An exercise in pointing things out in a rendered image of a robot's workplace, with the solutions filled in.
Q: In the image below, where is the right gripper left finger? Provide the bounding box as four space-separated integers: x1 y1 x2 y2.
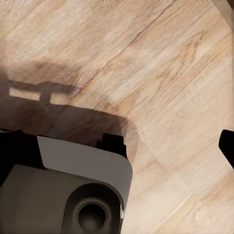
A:
0 129 25 188

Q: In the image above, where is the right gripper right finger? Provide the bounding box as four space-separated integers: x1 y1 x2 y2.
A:
218 129 234 168

